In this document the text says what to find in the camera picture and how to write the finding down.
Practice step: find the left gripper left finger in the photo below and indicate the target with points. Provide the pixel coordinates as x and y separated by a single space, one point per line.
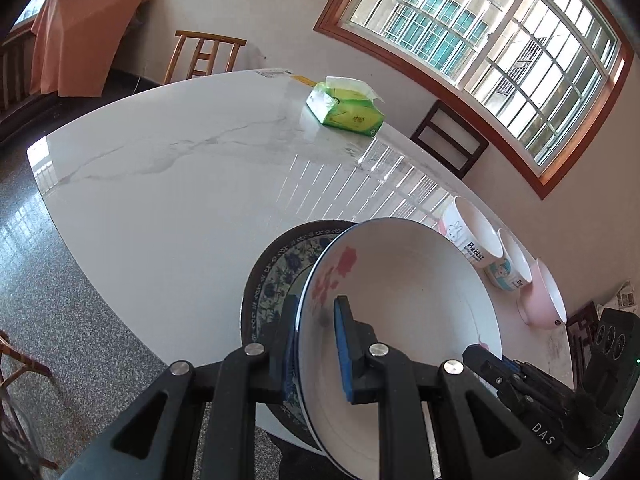
196 417

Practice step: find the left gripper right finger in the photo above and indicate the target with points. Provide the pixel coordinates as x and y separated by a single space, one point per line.
462 419

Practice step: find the white plate pink flowers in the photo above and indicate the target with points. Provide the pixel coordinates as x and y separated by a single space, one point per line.
420 295

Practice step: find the large blue patterned plate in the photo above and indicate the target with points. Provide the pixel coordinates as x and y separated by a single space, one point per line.
281 271

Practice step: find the dark carved wooden chair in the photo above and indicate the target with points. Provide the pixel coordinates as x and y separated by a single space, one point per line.
580 328

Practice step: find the pink bowl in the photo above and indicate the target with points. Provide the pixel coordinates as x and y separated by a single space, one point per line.
540 303

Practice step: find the wooden chair at left edge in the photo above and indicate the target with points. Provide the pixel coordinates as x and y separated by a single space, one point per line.
19 429

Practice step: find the white bowl dog print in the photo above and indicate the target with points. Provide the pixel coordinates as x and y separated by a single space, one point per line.
512 271

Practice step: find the white bowl rabbit print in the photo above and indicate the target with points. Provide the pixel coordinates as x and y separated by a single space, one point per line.
471 232

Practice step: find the green tissue pack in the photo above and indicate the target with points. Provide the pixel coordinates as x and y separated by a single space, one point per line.
347 104

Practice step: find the large wood-framed window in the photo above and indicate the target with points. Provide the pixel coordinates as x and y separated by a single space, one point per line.
536 78

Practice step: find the light wooden chair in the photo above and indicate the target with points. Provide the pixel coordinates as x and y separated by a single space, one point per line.
204 56

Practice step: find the side wood-framed window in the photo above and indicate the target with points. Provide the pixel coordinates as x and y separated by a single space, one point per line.
31 10

